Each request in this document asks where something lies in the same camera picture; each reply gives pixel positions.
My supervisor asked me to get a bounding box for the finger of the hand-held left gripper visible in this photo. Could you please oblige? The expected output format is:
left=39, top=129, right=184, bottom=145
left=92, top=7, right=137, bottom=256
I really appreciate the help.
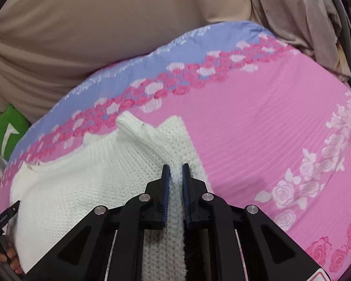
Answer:
left=0, top=200, right=21, bottom=235

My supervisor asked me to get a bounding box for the green plush pillow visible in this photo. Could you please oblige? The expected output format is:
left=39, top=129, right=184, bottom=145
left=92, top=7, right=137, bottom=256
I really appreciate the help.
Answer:
left=0, top=104, right=30, bottom=162

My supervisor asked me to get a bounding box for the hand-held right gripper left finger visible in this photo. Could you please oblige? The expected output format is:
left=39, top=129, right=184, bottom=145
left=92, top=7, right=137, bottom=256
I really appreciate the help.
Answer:
left=26, top=164, right=172, bottom=281

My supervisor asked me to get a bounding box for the pink floral bed sheet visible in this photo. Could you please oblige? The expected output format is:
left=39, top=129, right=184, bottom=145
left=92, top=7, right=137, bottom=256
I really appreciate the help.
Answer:
left=0, top=20, right=351, bottom=281

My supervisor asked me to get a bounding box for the beige draped curtain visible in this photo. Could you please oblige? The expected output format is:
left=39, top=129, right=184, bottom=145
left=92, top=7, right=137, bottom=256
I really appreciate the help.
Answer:
left=0, top=0, right=271, bottom=123

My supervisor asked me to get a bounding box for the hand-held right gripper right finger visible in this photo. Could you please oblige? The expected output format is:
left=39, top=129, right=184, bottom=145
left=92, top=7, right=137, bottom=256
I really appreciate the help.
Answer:
left=181, top=163, right=325, bottom=281

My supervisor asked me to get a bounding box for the white red black knit sweater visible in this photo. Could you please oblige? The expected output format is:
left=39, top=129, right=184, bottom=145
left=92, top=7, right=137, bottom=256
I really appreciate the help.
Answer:
left=9, top=112, right=213, bottom=281

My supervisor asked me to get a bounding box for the pale floral hanging cloth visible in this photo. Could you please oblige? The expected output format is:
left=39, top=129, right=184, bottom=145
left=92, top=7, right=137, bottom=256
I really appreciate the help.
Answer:
left=245, top=0, right=351, bottom=83

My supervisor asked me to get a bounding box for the person's left hand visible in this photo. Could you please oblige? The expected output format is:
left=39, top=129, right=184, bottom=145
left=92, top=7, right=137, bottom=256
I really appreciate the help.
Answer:
left=0, top=238, right=24, bottom=275

